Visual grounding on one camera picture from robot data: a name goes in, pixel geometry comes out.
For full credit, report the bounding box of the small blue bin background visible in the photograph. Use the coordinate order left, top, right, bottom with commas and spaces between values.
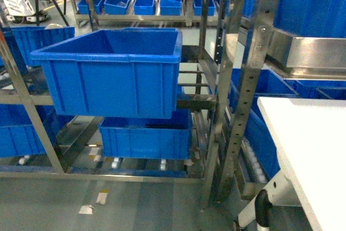
134, 0, 155, 15
104, 0, 130, 15
159, 0, 182, 16

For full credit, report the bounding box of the large blue bin on rack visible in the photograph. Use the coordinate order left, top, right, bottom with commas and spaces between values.
31, 28, 183, 118

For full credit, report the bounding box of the lower blue bin on rack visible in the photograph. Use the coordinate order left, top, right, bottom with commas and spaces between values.
98, 109, 192, 160

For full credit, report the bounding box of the blue bin beside table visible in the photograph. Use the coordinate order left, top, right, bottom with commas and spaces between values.
244, 69, 299, 179

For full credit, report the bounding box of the steel perforated rack upright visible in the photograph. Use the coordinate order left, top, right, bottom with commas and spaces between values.
216, 0, 279, 201

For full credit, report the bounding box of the blue bin lower left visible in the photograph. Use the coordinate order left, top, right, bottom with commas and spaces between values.
1, 104, 74, 158

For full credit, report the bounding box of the blue bin left behind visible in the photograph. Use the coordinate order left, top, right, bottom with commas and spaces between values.
11, 27, 75, 67

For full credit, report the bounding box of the blue bin upper right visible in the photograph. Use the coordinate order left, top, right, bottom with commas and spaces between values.
274, 0, 345, 38

